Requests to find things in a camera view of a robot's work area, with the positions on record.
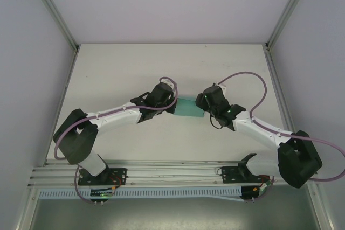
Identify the teal cardboard paper box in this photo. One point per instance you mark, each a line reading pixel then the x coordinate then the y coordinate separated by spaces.
pixel 188 107

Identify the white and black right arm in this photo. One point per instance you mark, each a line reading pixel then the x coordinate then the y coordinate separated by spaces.
pixel 299 157

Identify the aluminium frame post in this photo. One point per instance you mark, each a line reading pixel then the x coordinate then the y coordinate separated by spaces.
pixel 54 12
pixel 288 12

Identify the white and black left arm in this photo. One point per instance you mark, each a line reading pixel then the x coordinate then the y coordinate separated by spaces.
pixel 81 143

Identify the aluminium table side rail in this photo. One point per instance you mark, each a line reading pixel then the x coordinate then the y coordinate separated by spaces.
pixel 283 98

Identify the black controller board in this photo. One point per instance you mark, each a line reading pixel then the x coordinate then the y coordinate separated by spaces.
pixel 101 193
pixel 254 192

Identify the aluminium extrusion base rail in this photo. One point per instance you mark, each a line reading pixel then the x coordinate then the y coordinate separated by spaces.
pixel 172 172

